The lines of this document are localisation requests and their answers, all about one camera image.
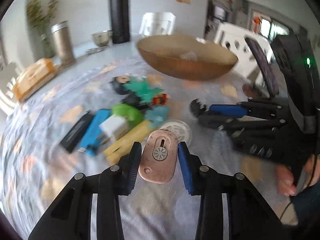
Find copper oval opener plate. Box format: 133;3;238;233
138;129;178;184

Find light blue translucent toy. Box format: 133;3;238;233
145;105;169;129

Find patterned blue tablecloth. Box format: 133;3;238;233
1;59;296;239

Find window with dark frame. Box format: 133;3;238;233
250;10;292;42

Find black tall thermos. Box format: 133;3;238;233
110;0;130;44

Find white chair far middle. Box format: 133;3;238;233
139;12;176;36

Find teal translucent plant toy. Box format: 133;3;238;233
124;76;163;103

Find gold thermos cup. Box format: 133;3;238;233
51;21;75;67

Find blue rectangular box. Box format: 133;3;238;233
78;109;111;156

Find white chair right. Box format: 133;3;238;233
214;22;273;85

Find white chair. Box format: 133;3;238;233
139;12;176;36
1;62;21;115
214;22;273;85

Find black haired astronaut figure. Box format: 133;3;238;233
110;75;130;95

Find orange tissue pack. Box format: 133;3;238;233
11;58;60;103

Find dried flowers in vase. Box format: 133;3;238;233
27;0;59;58

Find black rectangular box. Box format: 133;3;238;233
60;111;95;153

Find white charger plug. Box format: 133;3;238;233
99;115;130;145

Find amber ribbed glass bowl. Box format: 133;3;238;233
137;34;238;81

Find brown round coaster stand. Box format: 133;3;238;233
242;83;263;99

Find steel small bowl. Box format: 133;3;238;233
92;30;112;47

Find green frog toy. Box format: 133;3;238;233
111;103;144;128

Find glass ashtray dish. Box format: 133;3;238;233
85;47;105;55

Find yellow rectangular bar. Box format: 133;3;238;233
104;120;156;165

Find white round coaster disc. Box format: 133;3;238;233
159;120;193;146

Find white chair left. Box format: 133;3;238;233
1;62;21;115

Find red clothed doll figure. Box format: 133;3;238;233
151;93;169;105

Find person's right hand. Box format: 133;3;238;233
276;155;319;197

